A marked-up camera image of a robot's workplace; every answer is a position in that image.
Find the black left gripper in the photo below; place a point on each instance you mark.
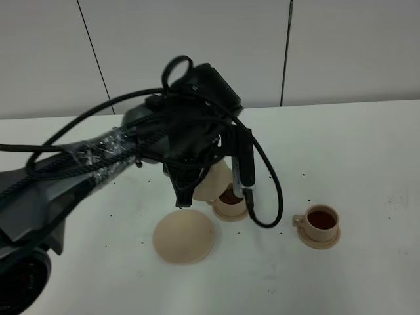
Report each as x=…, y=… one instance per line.
x=188, y=160

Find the beige teapot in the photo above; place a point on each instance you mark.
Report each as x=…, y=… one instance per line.
x=214, y=184

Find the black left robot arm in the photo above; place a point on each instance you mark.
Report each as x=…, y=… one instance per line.
x=177, y=125

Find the beige teapot saucer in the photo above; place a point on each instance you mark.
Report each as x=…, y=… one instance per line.
x=184, y=237

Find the beige teacup left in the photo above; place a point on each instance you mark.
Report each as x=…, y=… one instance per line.
x=228, y=196

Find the beige teacup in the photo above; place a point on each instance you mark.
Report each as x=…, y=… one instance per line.
x=320, y=222
x=228, y=196

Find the beige saucer left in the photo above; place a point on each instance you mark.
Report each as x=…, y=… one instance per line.
x=229, y=212

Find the beige teacup right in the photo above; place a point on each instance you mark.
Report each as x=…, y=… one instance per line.
x=320, y=222

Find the beige saucer right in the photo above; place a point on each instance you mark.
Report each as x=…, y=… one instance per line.
x=318, y=244

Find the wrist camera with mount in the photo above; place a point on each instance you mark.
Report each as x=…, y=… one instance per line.
x=237, y=143

